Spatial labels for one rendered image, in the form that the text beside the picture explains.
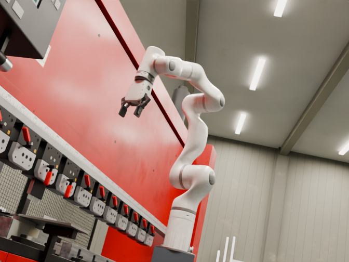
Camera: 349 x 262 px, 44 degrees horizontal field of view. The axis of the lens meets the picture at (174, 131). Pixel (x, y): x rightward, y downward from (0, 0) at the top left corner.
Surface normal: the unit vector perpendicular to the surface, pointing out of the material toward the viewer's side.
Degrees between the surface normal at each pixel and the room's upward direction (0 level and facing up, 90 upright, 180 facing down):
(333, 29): 180
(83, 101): 90
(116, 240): 90
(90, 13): 90
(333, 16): 180
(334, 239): 90
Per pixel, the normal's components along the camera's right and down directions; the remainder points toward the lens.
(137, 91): -0.53, -0.44
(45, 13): 0.96, 0.14
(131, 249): -0.25, -0.41
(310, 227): 0.00, -0.38
